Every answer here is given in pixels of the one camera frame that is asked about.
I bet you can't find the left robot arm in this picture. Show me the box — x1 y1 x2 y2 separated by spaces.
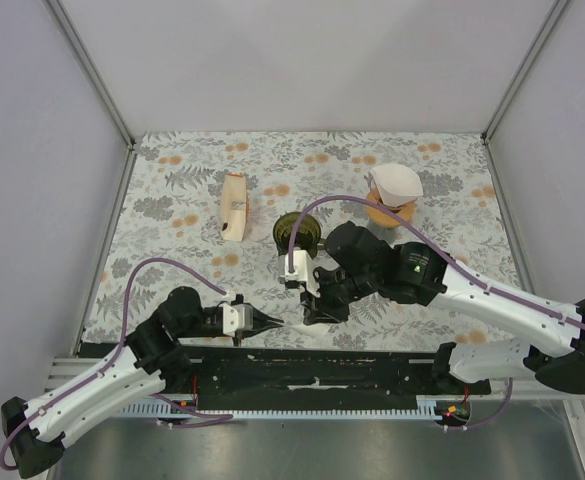
0 287 283 479

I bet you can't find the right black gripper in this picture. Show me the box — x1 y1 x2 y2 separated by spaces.
300 267 379 327

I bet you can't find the grey glass carafe wooden collar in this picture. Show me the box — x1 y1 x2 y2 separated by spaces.
364 189 418 231

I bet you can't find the green glass dripper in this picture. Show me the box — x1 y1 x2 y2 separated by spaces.
272 212 324 259

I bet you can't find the orange coffee filter pack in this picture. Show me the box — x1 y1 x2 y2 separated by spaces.
220 173 249 242

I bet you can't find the floral patterned table mat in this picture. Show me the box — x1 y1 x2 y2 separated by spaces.
82 132 519 351

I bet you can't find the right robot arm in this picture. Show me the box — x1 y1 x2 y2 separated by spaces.
285 222 585 395

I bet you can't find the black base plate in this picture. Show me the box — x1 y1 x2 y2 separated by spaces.
78 342 492 412

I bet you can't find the white slotted cable duct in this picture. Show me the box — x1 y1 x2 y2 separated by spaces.
116 395 446 418

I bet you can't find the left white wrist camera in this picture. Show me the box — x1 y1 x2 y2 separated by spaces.
222 291 249 337

